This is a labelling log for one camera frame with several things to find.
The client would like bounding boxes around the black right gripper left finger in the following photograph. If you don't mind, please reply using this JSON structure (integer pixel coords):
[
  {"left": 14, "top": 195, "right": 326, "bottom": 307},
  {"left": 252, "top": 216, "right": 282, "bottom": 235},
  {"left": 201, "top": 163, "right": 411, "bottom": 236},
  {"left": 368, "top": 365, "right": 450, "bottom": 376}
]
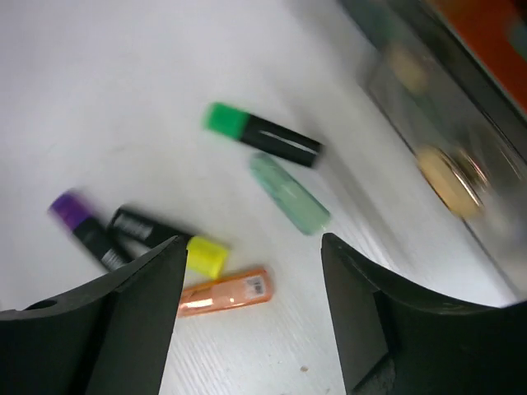
[{"left": 1, "top": 238, "right": 187, "bottom": 394}]

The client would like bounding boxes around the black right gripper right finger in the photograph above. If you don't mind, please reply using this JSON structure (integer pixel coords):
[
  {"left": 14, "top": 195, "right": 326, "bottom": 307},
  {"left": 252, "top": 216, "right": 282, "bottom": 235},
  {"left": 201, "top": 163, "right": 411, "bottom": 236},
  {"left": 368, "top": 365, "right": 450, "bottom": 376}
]
[{"left": 321, "top": 233, "right": 526, "bottom": 394}]

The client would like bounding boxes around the yellow cap black highlighter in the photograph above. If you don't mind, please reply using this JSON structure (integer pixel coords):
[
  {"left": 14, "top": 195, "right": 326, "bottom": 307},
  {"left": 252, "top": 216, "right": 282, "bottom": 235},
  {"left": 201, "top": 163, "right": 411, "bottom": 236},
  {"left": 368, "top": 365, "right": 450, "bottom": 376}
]
[{"left": 108, "top": 205, "right": 229, "bottom": 280}]

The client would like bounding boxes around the amber drawer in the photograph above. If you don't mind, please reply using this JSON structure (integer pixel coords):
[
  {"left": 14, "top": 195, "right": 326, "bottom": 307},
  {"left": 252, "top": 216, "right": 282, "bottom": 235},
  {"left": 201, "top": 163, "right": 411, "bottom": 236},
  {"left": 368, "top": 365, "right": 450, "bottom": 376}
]
[{"left": 366, "top": 41, "right": 526, "bottom": 295}]

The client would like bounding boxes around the green cap black highlighter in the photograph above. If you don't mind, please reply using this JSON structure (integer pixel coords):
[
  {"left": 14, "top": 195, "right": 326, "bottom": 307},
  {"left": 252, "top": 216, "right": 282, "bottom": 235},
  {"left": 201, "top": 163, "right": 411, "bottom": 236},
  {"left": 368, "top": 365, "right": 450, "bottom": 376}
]
[{"left": 203, "top": 102, "right": 324, "bottom": 168}]

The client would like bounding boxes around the purple cap black highlighter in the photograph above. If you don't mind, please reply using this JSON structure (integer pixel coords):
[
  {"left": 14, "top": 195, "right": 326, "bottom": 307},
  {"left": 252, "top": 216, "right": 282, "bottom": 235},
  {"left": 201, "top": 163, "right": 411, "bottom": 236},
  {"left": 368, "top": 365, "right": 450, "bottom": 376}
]
[{"left": 49, "top": 191, "right": 133, "bottom": 272}]

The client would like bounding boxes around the teal drawer organizer cabinet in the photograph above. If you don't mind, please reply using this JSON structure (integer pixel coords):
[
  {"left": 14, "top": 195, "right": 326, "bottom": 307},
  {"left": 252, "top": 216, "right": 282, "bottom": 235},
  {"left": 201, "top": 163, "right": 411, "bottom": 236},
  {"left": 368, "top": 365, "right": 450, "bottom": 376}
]
[{"left": 343, "top": 1, "right": 526, "bottom": 299}]

